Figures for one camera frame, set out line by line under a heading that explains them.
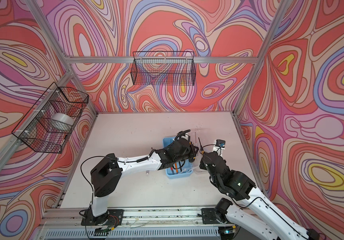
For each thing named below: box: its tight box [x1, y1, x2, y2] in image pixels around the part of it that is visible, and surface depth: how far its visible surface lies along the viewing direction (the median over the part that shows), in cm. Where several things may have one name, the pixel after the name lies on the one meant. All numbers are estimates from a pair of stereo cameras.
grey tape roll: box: [51, 113, 74, 131], surface depth 74 cm
